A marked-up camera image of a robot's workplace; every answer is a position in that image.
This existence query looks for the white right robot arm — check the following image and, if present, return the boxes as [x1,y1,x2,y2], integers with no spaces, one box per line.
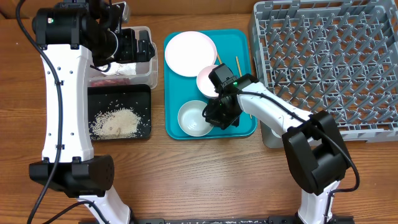
[202,64,360,223]

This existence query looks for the clear plastic waste bin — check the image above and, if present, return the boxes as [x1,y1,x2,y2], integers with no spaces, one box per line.
[89,26,158,89]

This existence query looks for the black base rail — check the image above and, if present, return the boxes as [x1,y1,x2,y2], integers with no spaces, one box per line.
[79,215,355,224]

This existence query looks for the teal plastic tray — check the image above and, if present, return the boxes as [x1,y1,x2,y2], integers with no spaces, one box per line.
[164,29,257,140]

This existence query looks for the red snack wrapper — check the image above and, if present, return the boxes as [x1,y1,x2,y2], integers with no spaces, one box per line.
[90,78,131,87]

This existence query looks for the grey white bowl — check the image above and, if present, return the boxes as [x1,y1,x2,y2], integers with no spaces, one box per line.
[177,100,213,137]

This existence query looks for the grey dishwasher rack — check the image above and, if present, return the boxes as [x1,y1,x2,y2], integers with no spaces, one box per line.
[249,0,397,142]

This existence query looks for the right wooden chopstick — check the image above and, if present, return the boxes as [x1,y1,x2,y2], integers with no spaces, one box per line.
[235,56,252,119]

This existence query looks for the large pink plate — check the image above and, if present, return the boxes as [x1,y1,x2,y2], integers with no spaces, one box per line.
[165,31,218,77]

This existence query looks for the pile of rice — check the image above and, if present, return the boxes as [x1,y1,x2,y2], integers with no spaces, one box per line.
[88,100,152,141]

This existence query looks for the black food waste tray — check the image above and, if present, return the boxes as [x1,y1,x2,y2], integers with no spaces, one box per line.
[87,83,152,141]

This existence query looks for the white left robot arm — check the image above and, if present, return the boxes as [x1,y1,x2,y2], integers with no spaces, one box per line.
[27,1,155,223]

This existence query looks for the white napkin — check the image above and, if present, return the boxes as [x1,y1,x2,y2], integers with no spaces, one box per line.
[98,62,136,76]

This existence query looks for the small pink bowl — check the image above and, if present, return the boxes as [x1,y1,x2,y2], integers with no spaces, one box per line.
[197,65,218,98]

